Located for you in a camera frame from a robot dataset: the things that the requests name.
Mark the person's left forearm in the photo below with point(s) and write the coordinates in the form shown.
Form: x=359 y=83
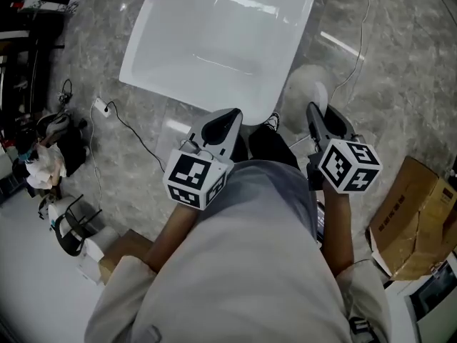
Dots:
x=171 y=234

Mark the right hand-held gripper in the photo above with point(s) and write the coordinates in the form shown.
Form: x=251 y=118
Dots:
x=350 y=166

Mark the grey backpack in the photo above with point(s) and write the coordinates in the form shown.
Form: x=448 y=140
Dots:
x=55 y=125

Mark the white power strip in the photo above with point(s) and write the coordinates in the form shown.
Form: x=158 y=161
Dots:
x=103 y=107

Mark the person's black trousers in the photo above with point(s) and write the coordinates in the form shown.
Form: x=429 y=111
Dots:
x=271 y=148

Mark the black metal chair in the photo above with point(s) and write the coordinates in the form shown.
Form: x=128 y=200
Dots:
x=69 y=241

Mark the black desk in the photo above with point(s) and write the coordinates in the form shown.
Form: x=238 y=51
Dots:
x=21 y=55

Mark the person's black white shoe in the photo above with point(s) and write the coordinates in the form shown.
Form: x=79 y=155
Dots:
x=272 y=121

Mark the person's right forearm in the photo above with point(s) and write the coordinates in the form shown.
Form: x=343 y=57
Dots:
x=339 y=227

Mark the dark hip device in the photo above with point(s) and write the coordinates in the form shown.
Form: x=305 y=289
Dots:
x=320 y=222

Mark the white bathtub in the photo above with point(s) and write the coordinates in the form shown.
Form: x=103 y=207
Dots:
x=214 y=48

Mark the person's grey shirt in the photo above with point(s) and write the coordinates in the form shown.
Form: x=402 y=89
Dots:
x=242 y=263

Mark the large open cardboard box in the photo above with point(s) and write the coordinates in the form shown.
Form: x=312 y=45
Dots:
x=403 y=220

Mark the white cleaning cloth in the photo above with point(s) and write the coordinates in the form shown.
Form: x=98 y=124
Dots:
x=303 y=88

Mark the white cabinet with dark window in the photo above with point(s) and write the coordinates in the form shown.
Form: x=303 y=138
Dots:
x=428 y=306

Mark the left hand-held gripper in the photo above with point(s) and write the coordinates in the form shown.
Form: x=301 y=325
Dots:
x=193 y=177

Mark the small brown cardboard box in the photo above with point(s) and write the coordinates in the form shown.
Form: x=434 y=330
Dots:
x=125 y=248

